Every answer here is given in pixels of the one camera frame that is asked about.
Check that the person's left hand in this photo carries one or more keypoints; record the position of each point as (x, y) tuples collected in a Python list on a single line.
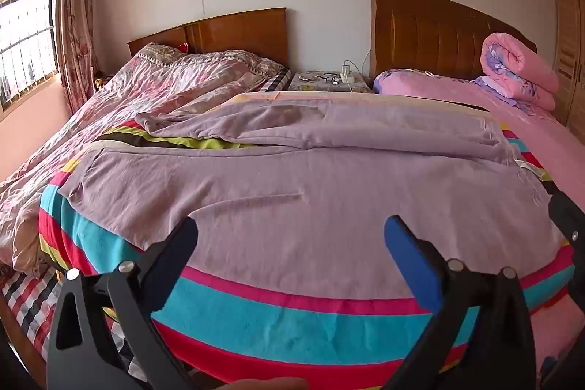
[(269, 384)]

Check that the black glasses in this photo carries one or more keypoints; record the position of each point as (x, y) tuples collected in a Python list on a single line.
[(330, 77)]

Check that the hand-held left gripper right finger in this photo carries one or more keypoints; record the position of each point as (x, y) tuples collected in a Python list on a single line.
[(411, 263)]

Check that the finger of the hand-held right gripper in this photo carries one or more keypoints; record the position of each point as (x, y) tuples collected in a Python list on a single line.
[(569, 216)]

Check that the pink floral quilt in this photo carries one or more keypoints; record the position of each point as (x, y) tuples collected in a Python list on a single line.
[(137, 93)]

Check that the ribbed wooden headboard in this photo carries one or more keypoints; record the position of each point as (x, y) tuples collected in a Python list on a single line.
[(425, 33)]

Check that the pink bed sheet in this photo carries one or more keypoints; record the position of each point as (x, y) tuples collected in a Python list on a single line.
[(457, 92)]

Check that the colourful striped blanket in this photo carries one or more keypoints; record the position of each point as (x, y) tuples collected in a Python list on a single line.
[(274, 319)]

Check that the plain wooden headboard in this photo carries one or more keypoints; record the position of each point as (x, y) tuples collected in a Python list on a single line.
[(237, 33)]

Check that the rolled pink quilt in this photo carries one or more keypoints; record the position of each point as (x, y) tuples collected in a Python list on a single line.
[(525, 65)]

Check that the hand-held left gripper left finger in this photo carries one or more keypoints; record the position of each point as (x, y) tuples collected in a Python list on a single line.
[(176, 263)]

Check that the nightstand with floral cover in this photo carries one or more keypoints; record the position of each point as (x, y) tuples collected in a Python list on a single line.
[(313, 85)]

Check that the white power strip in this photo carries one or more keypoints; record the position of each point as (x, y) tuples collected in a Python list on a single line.
[(348, 76)]

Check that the barred window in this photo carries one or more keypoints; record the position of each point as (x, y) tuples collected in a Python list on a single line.
[(27, 29)]

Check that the light wooden wardrobe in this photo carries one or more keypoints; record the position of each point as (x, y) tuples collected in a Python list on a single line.
[(571, 52)]

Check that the pink floral curtain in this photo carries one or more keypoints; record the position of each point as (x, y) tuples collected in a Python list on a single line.
[(77, 15)]

